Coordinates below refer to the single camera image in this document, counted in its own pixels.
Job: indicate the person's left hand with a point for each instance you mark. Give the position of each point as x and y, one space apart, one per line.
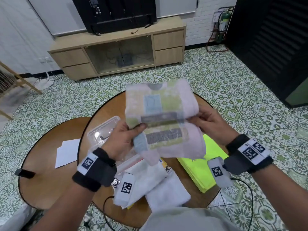
118 143

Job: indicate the person's right hand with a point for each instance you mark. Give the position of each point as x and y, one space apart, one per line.
214 126

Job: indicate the person's right thumb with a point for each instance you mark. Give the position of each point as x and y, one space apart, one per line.
196 120

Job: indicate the person's left thumb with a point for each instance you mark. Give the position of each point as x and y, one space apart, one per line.
139 128

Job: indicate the pink packaged towel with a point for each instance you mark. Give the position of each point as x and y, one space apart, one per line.
166 117

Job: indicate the person's left forearm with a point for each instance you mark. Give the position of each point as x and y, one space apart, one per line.
65 209

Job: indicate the person's right forearm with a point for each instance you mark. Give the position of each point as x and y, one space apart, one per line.
281 194

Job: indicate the large round wooden table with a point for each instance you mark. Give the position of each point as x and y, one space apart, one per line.
108 110

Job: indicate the clear plastic box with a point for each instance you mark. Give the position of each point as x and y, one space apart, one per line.
103 133

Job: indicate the yellow packet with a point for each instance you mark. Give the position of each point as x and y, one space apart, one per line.
164 163

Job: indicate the white folded cloth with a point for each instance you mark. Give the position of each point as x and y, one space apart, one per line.
168 192
149 175

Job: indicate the neon yellow cloth stack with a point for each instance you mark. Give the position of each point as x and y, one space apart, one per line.
201 170

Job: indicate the black left wristband with tags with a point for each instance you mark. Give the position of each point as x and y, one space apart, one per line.
95 169

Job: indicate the black wristband with tags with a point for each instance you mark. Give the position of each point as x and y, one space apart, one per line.
249 152
95 169

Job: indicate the black right wristband with tags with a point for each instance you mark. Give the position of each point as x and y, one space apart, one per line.
249 152

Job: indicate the black router box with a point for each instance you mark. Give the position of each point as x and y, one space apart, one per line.
125 60

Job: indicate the white paper sheet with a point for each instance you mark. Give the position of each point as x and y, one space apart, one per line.
67 152

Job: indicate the red extinguisher stand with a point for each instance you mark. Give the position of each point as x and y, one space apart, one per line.
215 44

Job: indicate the wooden television cabinet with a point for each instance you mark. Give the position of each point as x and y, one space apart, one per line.
120 49

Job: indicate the small round wooden table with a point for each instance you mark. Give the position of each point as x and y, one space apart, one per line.
45 146

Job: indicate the green fire extinguisher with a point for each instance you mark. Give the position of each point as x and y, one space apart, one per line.
223 25

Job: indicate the person's grey shirt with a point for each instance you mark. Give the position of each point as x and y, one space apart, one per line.
190 220

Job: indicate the white fan base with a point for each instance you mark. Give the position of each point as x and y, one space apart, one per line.
45 82

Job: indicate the dark louvered door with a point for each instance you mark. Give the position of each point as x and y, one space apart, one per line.
272 40

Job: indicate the black television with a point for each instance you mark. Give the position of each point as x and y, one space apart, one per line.
115 13

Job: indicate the small black device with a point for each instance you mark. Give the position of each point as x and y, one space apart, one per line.
24 173

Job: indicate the wooden rack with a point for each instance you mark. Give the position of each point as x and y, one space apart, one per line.
12 86

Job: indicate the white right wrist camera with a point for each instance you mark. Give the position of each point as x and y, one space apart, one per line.
219 172

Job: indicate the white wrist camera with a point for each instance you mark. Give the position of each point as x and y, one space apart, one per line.
219 172
124 188

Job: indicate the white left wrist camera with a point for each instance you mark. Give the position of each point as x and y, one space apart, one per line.
124 188

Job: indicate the white wall outlet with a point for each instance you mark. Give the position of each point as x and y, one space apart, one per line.
45 60

